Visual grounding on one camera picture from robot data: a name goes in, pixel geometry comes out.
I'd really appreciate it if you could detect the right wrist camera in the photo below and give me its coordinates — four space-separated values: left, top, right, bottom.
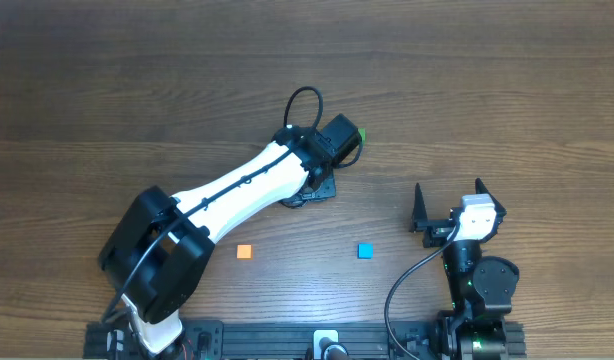
450 194 499 242

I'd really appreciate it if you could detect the mounting rail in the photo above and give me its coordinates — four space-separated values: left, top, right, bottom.
84 319 528 360

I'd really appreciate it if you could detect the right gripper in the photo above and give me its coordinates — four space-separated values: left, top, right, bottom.
409 177 508 249

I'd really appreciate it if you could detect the black cable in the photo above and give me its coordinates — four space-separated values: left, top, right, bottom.
100 85 364 325
383 224 461 360

